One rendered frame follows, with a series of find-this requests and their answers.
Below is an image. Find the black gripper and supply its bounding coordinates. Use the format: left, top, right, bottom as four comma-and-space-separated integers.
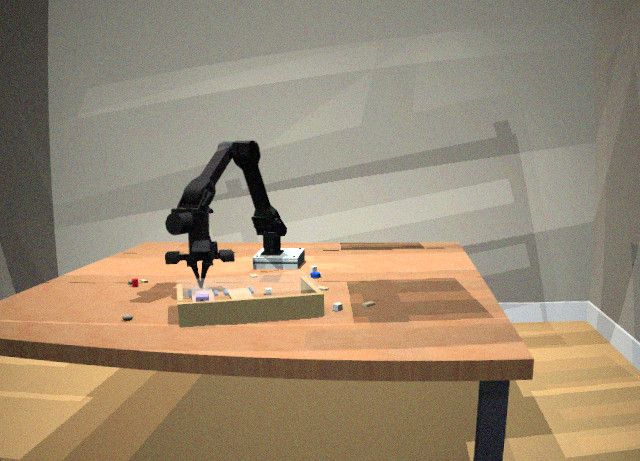
165, 231, 235, 279

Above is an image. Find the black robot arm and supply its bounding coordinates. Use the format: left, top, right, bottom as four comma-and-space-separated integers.
166, 141, 287, 262

